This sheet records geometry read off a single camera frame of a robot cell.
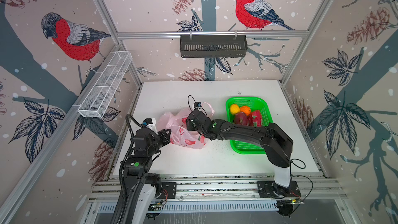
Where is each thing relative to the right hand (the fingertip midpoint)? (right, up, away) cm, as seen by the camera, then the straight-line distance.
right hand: (186, 122), depth 85 cm
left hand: (-6, -2, -11) cm, 13 cm away
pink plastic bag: (-5, +1, -5) cm, 7 cm away
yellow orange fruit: (+30, +6, +12) cm, 33 cm away
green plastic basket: (+48, +9, +12) cm, 50 cm away
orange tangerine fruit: (+37, +6, +12) cm, 40 cm away
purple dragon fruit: (+32, +2, +4) cm, 33 cm away
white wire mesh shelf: (-42, +26, -2) cm, 49 cm away
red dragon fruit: (+41, +3, +5) cm, 41 cm away
